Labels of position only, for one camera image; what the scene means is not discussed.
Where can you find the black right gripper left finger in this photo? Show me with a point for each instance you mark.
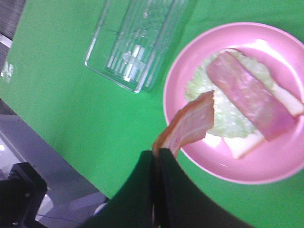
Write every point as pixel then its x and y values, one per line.
pixel 131 207

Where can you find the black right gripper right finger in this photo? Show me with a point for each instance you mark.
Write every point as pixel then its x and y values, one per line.
pixel 183 204

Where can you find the toy bacon strip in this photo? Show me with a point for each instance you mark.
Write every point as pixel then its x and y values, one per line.
pixel 271 112
pixel 189 125

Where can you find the toy bread slice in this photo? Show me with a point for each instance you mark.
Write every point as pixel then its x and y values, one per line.
pixel 240 146

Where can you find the green toy lettuce leaf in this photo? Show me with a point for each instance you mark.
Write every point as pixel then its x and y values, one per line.
pixel 228 120

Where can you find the green tablecloth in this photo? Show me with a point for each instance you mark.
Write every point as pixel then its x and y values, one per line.
pixel 97 126

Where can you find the black equipment beside table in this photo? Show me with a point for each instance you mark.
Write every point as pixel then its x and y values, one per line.
pixel 21 195

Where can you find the left clear plastic tray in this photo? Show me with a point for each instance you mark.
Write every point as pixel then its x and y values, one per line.
pixel 133 37

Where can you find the pink round plate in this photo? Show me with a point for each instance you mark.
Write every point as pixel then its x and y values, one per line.
pixel 284 56

